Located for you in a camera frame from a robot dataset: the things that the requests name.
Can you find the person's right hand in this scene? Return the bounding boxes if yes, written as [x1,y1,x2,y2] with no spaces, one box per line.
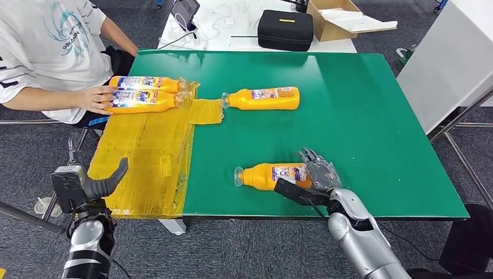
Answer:
[77,85,116,116]

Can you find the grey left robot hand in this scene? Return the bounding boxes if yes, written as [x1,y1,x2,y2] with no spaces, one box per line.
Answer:
[68,133,130,202]

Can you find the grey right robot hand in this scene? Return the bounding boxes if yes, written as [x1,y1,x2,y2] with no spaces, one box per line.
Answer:
[296,148,343,192]

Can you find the orange detergent bottle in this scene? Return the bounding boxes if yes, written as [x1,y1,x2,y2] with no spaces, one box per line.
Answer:
[108,75,190,94]
[103,90,190,115]
[234,162,315,192]
[221,86,301,111]

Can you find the green top table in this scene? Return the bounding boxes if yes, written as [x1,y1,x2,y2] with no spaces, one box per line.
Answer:
[128,49,471,222]

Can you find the yellow taped cardboard mat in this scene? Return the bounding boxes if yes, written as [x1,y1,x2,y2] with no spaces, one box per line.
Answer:
[87,78,224,220]

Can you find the clear plastic lid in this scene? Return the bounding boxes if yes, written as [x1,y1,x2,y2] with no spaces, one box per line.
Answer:
[34,197,63,219]

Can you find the person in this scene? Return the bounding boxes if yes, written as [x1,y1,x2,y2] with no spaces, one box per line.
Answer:
[0,0,138,128]

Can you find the white table foot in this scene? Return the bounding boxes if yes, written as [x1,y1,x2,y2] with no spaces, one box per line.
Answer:
[158,219,187,237]

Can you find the white power strip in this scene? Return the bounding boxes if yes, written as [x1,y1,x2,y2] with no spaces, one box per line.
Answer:
[158,28,209,51]

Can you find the dark tablet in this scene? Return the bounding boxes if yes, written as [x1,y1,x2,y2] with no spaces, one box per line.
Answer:
[171,0,200,31]

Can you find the white table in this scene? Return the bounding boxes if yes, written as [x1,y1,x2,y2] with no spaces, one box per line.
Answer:
[156,0,358,54]

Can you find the brown cardboard box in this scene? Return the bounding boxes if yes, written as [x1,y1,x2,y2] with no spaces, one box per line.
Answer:
[306,0,363,42]

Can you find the green floor object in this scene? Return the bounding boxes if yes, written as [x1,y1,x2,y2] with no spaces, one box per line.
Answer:
[395,44,417,66]

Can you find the black zip case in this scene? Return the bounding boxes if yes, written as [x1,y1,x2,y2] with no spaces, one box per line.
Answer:
[256,9,315,52]

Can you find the white foam sheet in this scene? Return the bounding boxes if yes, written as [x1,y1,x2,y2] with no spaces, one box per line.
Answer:
[319,8,399,34]

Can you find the white cabinet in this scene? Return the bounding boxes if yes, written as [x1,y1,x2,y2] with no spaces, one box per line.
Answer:
[396,0,493,135]

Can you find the black chair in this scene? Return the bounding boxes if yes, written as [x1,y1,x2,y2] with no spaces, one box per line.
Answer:
[402,204,493,279]

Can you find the black device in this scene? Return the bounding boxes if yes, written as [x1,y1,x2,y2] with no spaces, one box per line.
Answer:
[279,0,309,13]

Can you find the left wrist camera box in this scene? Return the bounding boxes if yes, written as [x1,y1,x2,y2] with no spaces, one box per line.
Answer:
[50,165,87,214]

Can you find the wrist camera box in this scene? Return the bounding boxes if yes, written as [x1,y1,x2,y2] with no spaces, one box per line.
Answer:
[274,177,332,207]
[50,165,87,214]

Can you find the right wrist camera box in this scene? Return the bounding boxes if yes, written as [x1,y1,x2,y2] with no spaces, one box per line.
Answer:
[274,177,332,207]

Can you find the metal frame legs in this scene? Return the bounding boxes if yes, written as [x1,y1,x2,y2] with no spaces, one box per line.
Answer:
[429,86,493,210]
[0,117,90,235]

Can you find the black floor cable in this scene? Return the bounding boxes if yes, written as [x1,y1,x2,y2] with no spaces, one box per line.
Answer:
[379,222,444,255]

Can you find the white charger with cable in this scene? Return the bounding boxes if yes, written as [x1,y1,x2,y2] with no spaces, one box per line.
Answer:
[200,3,235,41]

